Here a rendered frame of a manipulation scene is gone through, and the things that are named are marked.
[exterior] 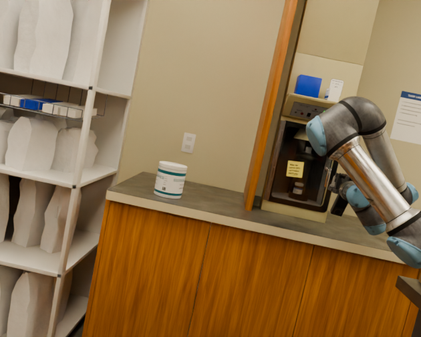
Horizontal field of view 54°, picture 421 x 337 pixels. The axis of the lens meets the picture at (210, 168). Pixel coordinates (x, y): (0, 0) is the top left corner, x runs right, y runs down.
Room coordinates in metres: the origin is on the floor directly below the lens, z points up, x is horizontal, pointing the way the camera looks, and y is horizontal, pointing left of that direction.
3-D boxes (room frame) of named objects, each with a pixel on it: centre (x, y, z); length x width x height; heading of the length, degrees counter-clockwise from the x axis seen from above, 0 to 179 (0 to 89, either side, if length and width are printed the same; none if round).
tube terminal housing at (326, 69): (2.11, -0.45, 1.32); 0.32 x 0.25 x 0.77; 88
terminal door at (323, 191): (1.97, -0.44, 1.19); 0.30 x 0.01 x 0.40; 87
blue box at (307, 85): (1.93, -0.36, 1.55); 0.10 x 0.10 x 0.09; 88
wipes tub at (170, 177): (1.87, 0.17, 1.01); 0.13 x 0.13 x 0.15
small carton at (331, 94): (1.92, -0.48, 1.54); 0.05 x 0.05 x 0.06; 5
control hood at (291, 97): (1.92, -0.44, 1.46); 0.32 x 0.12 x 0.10; 88
